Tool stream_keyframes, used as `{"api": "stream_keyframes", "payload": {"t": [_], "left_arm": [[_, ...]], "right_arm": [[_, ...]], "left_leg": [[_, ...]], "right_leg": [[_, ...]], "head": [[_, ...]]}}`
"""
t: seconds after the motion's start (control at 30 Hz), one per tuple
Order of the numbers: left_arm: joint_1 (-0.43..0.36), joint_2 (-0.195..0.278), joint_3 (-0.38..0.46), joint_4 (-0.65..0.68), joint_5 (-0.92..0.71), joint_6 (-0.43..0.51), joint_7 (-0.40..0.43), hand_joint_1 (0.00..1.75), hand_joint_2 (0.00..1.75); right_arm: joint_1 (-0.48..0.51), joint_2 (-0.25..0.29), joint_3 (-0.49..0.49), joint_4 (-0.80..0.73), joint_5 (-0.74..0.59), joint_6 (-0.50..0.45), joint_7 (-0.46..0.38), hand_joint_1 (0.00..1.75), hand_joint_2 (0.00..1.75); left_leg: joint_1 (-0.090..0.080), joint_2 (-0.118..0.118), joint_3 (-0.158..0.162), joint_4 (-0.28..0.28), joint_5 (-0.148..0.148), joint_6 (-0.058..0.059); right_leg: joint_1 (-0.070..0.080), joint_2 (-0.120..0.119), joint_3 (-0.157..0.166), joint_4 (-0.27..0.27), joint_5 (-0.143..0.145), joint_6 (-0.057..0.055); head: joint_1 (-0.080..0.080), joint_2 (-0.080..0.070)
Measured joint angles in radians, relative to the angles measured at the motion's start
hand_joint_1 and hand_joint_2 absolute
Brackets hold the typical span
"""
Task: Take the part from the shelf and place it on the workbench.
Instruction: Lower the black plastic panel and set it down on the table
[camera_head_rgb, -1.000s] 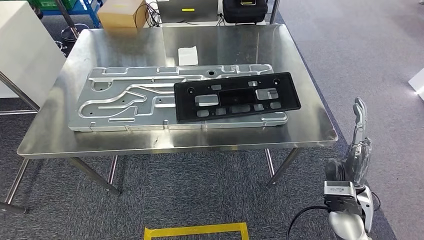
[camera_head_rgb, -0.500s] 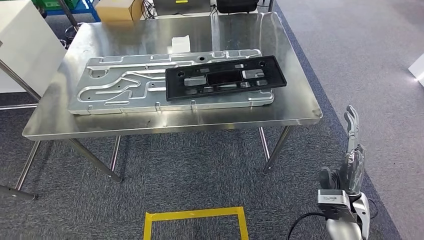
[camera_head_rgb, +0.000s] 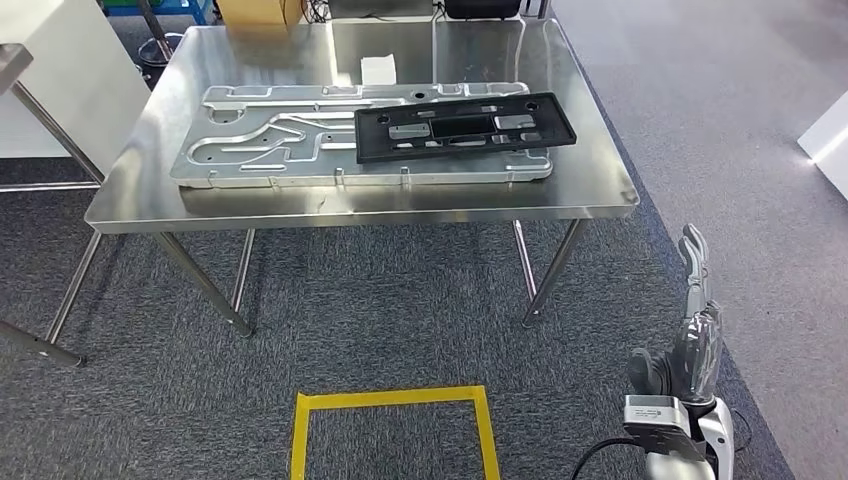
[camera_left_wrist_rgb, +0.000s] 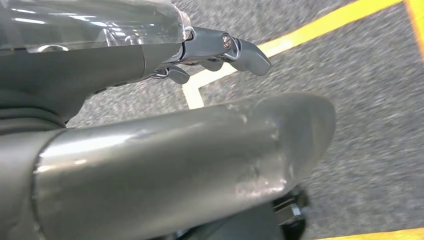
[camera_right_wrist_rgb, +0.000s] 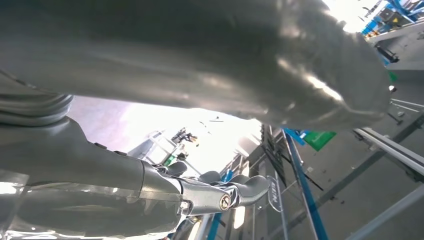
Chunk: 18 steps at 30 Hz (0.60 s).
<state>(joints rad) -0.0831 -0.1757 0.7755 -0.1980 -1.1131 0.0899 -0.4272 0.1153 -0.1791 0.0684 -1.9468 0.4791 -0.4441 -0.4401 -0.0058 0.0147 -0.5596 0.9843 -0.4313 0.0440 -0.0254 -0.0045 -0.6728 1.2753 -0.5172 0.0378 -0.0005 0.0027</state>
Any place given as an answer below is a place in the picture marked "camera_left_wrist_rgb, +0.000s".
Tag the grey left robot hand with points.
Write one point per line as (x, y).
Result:
(165, 165)

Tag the yellow floor tape square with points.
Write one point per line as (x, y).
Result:
(314, 28)

